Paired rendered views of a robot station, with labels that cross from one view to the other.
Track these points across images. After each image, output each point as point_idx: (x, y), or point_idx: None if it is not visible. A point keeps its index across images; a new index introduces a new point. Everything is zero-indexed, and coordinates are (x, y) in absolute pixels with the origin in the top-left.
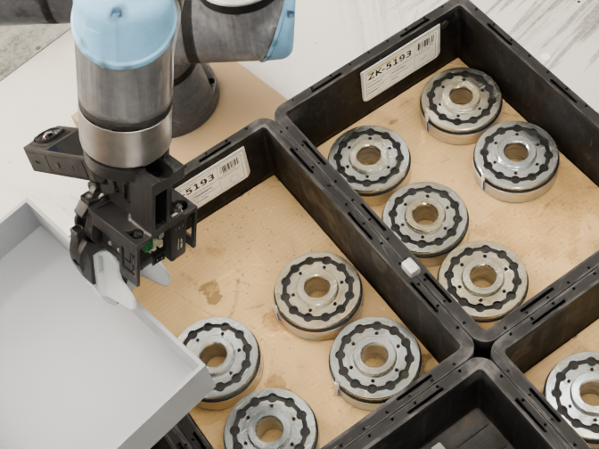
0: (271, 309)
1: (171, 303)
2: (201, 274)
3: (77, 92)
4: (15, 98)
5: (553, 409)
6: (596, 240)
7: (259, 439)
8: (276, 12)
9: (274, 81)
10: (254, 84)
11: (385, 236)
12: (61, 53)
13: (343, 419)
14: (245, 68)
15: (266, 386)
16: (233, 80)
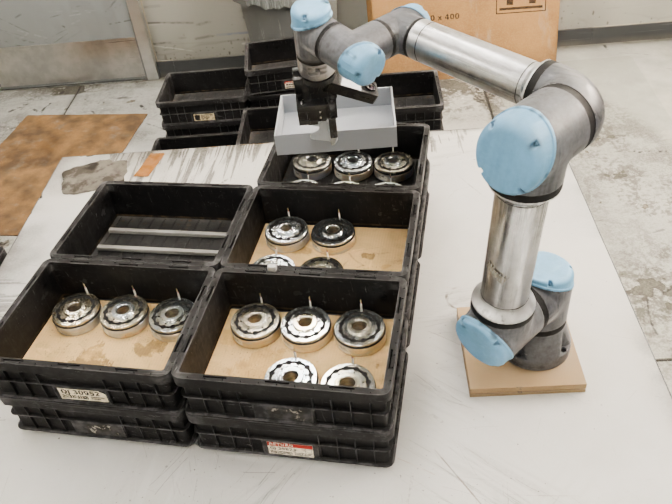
0: None
1: (378, 243)
2: (380, 257)
3: (587, 323)
4: (607, 299)
5: (173, 268)
6: None
7: (286, 223)
8: (468, 314)
9: (506, 404)
10: (504, 382)
11: (296, 272)
12: (628, 332)
13: None
14: (522, 387)
15: (309, 248)
16: (517, 375)
